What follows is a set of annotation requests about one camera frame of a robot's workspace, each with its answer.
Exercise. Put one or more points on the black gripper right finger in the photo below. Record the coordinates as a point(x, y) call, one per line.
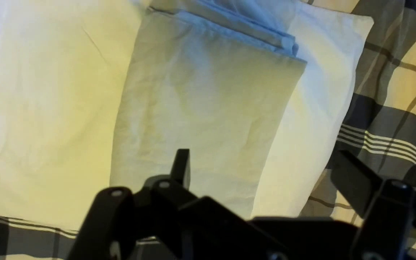
point(386, 211)

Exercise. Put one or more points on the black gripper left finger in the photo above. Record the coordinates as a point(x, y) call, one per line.
point(108, 221)

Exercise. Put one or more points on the pale grey cloth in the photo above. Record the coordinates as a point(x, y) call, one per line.
point(203, 109)

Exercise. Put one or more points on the plaid grey yellow comforter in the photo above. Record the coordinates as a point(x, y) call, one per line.
point(401, 95)

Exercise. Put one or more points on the white pillow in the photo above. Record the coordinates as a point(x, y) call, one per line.
point(50, 105)

